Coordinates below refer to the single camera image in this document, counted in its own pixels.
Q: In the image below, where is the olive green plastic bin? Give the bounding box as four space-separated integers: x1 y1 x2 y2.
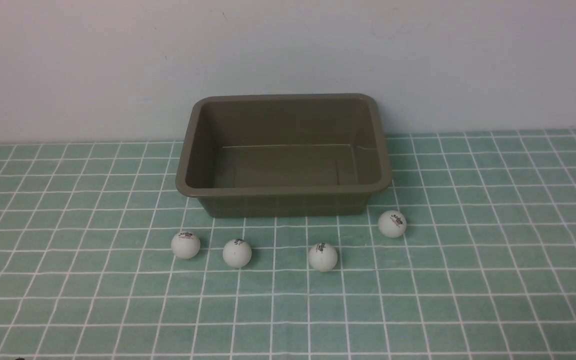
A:
175 93 393 218

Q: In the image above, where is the white ping-pong ball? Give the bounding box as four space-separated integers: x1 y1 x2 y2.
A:
308 243 339 272
170 231 201 260
222 238 252 269
377 210 407 239

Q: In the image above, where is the green checkered tablecloth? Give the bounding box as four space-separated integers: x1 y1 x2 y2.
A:
0 129 576 360

